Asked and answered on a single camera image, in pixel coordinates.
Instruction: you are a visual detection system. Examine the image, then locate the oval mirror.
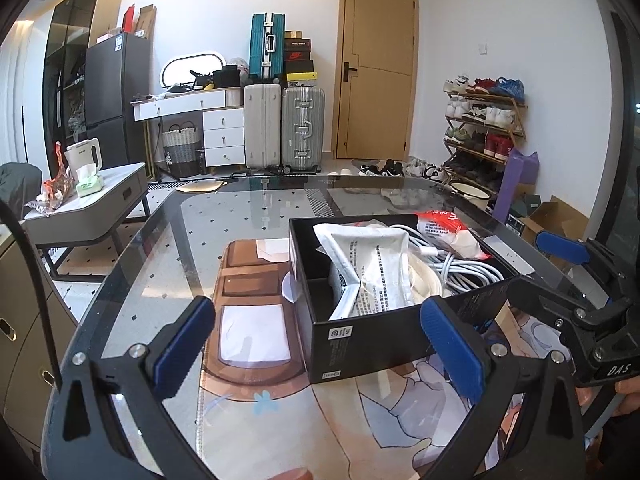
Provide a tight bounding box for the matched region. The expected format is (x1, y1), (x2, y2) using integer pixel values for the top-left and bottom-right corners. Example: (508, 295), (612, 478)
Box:
(160, 52), (226, 88)

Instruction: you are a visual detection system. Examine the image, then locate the green tissue pack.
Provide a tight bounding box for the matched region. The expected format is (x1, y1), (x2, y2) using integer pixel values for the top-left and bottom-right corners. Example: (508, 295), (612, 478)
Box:
(75, 162), (104, 197)

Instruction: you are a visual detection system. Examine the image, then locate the white charging cable bundle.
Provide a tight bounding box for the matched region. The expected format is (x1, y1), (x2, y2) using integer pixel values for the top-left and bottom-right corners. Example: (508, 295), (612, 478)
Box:
(399, 224), (507, 297)

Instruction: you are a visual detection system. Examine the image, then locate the stack of shoe boxes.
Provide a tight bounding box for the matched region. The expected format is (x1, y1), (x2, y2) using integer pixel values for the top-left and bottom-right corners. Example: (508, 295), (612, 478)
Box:
(283, 30), (318, 87)

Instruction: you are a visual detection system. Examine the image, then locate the person's right hand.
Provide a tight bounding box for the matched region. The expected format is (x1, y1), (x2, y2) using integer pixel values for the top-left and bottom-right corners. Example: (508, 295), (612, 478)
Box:
(576, 376), (640, 416)

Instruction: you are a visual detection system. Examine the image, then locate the cream rope coil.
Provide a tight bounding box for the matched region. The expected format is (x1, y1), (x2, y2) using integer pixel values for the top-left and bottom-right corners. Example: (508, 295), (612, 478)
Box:
(406, 253), (454, 306)

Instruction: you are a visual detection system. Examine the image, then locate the woven basket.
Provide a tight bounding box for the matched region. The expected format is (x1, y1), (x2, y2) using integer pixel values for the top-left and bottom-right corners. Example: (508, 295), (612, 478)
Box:
(160, 120), (203, 178)

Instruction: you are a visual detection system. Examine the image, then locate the wooden door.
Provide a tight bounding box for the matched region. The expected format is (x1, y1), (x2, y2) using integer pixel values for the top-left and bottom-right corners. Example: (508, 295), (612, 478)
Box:
(332, 0), (419, 160)

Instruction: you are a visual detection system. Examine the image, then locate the red snack bag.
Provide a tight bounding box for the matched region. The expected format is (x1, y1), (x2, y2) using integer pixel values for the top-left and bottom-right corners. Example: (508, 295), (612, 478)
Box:
(26, 141), (74, 216)

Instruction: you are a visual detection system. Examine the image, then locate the beige side cabinet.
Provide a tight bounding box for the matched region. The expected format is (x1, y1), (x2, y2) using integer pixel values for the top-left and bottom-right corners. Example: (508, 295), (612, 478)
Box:
(0, 238), (54, 463)

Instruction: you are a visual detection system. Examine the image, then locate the brown cardboard box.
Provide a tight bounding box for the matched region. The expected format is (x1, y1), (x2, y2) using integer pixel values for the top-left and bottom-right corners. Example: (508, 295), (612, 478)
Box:
(521, 195), (588, 245)

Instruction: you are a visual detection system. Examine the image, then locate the white bucket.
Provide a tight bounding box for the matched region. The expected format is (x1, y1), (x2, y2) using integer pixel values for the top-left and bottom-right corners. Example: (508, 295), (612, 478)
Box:
(450, 181), (491, 210)

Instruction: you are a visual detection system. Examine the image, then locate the white suitcase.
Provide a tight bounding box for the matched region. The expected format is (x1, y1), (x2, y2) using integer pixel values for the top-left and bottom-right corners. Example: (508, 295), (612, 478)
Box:
(244, 84), (282, 170)

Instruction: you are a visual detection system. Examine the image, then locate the white dressing table with drawers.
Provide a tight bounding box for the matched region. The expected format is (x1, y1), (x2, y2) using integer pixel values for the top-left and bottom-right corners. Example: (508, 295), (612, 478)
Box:
(131, 87), (245, 180)

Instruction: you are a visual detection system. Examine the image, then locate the black cardboard box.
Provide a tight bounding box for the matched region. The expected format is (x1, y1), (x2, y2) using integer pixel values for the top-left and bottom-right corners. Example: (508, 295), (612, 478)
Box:
(287, 212), (537, 386)

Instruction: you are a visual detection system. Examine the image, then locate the black refrigerator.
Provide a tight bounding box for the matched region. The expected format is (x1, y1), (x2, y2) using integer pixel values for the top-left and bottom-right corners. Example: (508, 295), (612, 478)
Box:
(85, 32), (152, 168)

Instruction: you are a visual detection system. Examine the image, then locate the wooden shoe rack with shoes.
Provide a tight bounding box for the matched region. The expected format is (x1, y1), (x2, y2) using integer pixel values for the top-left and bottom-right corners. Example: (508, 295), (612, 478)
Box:
(442, 75), (526, 197)

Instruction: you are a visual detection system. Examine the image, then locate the dark grey blanket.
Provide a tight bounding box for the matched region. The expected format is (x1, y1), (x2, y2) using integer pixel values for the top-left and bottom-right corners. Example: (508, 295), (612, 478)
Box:
(0, 162), (42, 220)

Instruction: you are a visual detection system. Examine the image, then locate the silver suitcase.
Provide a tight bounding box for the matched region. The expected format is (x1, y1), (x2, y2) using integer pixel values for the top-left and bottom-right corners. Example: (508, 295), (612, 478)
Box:
(281, 86), (326, 174)

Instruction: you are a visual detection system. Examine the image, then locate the white electric kettle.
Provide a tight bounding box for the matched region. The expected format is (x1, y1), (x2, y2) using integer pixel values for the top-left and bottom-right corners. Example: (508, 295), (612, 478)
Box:
(64, 138), (103, 181)

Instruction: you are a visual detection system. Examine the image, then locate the red white snack packet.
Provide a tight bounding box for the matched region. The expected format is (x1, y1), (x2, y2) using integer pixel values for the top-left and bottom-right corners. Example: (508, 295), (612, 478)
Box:
(416, 210), (489, 261)

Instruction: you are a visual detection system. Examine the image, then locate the dark glass cabinet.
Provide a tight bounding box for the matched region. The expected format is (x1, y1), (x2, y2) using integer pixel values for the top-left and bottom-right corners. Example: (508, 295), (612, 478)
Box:
(42, 0), (122, 169)

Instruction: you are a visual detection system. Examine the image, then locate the purple box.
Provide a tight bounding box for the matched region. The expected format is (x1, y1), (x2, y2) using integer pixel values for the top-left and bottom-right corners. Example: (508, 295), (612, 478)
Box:
(492, 148), (539, 223)

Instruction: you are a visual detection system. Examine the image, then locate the teal suitcase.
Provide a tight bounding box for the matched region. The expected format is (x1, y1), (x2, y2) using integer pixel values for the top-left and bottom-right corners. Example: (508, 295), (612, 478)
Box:
(248, 12), (285, 84)

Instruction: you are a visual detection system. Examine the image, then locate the grey coffee table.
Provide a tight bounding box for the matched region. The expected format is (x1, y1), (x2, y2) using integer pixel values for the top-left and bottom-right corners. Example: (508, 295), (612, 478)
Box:
(24, 162), (150, 283)

